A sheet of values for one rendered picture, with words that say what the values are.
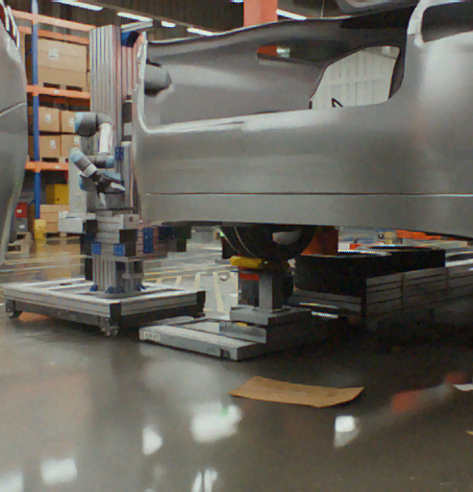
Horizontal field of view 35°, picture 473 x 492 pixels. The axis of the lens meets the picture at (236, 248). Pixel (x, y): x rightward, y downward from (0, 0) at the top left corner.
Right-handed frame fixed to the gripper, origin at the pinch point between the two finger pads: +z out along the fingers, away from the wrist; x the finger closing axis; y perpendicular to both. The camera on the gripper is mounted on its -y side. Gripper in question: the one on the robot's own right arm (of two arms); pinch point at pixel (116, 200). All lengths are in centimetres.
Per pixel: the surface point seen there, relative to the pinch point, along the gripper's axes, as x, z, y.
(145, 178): -14, 5, -77
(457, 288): -140, 206, 78
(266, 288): -29, 95, -4
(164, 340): 35, 80, 17
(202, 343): 20, 92, -9
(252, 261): -32, 77, -9
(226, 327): 3, 95, -4
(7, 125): 16, -11, -286
